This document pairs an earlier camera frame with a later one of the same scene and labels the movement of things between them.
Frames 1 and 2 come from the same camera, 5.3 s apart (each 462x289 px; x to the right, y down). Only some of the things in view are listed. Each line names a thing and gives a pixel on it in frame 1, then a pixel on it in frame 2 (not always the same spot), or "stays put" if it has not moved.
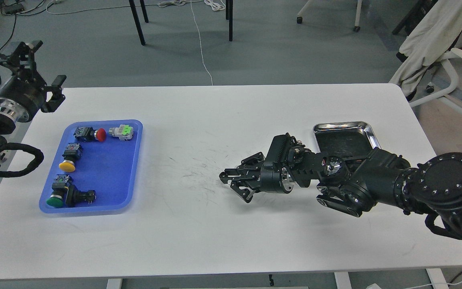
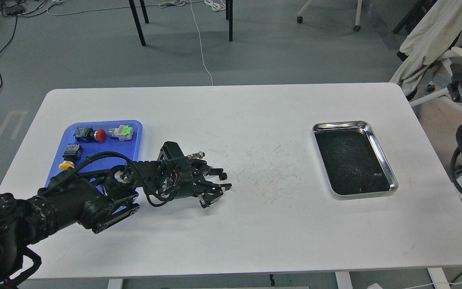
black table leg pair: [229, 13] stays put
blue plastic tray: [97, 168] stays put
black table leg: [135, 15] stays put
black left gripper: [25, 87] → [183, 177]
